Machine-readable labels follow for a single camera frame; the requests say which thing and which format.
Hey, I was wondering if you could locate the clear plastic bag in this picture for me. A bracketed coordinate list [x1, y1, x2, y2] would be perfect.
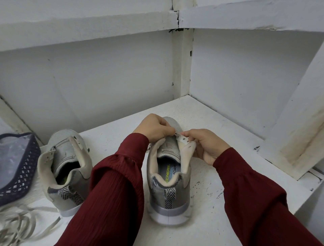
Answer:
[0, 136, 35, 192]

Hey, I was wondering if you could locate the dark plastic lattice basket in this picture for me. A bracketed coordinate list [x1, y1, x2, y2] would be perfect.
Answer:
[0, 132, 42, 206]

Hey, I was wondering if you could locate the person's right hand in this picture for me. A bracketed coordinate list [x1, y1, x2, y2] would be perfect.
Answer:
[181, 128, 232, 166]

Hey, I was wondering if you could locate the person's left hand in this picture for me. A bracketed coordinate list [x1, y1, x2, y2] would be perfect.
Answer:
[133, 114, 177, 144]

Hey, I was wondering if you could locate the grey shoelace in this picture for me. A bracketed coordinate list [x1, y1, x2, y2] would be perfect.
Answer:
[0, 203, 62, 246]

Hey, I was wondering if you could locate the person's left forearm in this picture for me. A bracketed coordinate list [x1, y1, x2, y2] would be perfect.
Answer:
[55, 133, 150, 246]

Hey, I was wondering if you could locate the grey mesh shoe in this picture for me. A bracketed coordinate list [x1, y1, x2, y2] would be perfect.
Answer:
[146, 117, 197, 226]
[37, 129, 94, 218]

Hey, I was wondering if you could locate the person's right forearm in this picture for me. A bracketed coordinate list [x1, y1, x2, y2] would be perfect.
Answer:
[213, 147, 323, 246]

